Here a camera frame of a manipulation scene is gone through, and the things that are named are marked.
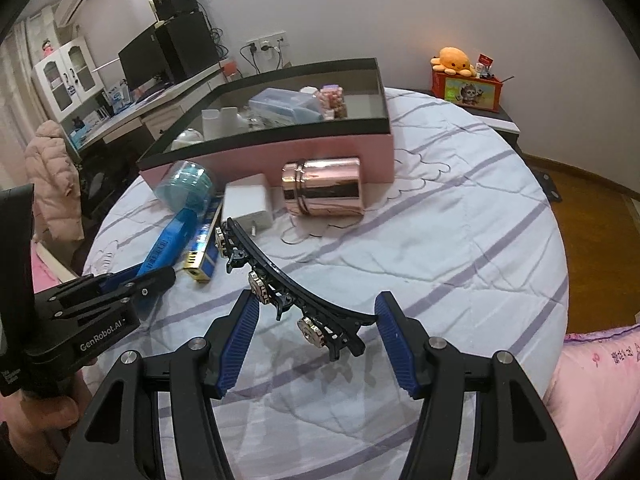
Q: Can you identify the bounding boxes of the teal round container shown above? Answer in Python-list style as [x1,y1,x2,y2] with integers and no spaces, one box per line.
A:
[152,160,217,216]

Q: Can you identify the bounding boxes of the orange octopus plush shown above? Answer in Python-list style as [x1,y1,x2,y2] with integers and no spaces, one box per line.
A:
[431,46,477,77]

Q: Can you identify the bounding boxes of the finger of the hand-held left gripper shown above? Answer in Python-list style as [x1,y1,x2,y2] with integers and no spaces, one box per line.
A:
[55,266,177,322]
[47,262,151,306]

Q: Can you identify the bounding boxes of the red tin box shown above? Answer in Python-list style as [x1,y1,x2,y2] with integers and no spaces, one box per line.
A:
[431,70,503,112]

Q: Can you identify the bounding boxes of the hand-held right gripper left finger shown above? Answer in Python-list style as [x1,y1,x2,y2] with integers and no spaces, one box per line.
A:
[54,289,262,480]

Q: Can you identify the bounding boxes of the light blue box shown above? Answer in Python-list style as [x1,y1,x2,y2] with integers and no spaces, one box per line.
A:
[137,207,201,277]

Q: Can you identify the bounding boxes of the white scalloped holder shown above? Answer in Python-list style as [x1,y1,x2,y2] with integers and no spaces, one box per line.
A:
[218,106,249,136]

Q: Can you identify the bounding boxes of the person's left hand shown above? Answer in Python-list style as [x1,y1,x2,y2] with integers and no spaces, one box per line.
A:
[0,356,102,461]

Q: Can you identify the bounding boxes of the pink puffer jacket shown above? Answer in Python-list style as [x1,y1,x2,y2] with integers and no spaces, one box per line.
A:
[24,120,86,244]

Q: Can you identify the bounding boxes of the white curtain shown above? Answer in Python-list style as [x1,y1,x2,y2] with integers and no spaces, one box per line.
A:
[0,5,56,161]

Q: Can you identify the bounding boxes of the blue and white boxes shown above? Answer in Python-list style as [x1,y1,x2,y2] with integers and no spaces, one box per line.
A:
[102,80,134,114]

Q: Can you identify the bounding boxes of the black computer tower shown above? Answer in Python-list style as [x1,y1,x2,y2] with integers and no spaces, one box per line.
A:
[155,10,224,84]

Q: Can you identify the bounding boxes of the white desk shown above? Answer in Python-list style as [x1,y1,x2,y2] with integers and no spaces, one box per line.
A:
[70,60,237,162]

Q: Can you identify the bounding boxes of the black hair clip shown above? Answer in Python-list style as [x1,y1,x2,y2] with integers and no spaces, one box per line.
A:
[215,217,379,362]

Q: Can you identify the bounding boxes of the white glass-door cabinet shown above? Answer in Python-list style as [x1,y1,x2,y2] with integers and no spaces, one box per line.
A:
[31,37,106,124]

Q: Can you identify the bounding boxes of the white charger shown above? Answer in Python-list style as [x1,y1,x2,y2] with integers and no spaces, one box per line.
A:
[221,173,275,236]

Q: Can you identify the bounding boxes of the black power cable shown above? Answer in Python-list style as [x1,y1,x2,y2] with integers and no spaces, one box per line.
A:
[239,42,266,76]

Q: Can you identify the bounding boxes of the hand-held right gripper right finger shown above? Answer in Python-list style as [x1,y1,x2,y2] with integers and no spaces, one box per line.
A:
[374,290,573,480]

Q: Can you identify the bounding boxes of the clear plastic case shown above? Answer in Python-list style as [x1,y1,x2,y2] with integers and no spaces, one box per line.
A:
[248,87,326,124]

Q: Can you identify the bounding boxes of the dark blue gold-edged box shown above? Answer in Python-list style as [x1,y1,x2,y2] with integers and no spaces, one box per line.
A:
[182,200,225,284]

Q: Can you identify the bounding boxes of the white wall socket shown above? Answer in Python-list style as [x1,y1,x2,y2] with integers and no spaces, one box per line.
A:
[245,31,290,54]

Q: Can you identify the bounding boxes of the black monitor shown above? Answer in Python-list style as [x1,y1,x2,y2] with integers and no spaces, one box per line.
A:
[117,25,174,92]

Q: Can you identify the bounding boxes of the rose gold cylinder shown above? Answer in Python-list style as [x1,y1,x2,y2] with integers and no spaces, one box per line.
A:
[280,156,362,219]

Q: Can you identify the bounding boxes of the silver ball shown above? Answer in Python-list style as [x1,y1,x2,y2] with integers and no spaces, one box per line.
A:
[171,129,206,151]

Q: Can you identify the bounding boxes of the pink box with black rim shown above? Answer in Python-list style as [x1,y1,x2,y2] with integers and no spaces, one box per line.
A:
[136,57,396,211]

